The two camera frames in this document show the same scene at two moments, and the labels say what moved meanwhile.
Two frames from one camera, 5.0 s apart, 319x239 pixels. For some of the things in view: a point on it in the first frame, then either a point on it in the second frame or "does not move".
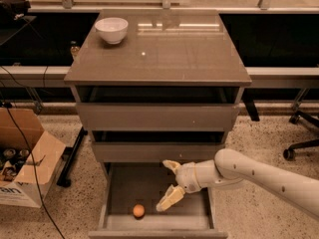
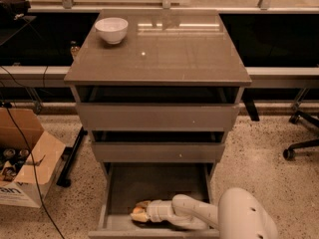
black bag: x=13 y=6 does not move
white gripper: x=186 y=177 -> x=157 y=210
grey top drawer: x=154 y=117 does not move
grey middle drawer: x=157 y=152 does not move
